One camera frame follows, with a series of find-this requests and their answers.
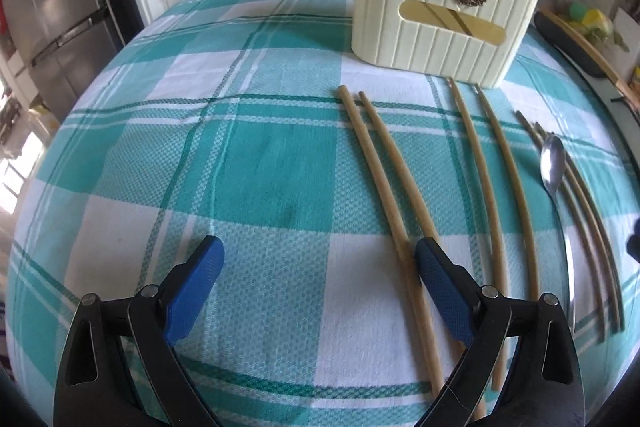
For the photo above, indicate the cream utensil holder box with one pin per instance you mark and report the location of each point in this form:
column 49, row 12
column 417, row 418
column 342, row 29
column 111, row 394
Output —
column 471, row 41

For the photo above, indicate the teal white checkered tablecloth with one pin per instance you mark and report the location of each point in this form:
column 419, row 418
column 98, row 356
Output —
column 222, row 118

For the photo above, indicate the wooden cutting board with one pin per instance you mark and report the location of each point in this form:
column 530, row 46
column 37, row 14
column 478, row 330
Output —
column 584, row 54

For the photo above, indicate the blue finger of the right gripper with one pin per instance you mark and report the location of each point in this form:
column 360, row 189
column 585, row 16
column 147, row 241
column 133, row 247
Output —
column 633, row 242

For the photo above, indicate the grey metal refrigerator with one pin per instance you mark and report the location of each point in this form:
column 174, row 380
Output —
column 64, row 45

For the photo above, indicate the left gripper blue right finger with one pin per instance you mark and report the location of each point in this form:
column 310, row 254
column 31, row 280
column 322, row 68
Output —
column 543, row 386

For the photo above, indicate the plastic bag with produce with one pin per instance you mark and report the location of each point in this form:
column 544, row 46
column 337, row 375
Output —
column 594, row 25

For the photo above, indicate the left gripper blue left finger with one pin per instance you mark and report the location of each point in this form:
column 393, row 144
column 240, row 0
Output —
column 95, row 386

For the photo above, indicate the metal spoon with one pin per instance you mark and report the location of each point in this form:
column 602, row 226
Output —
column 552, row 168

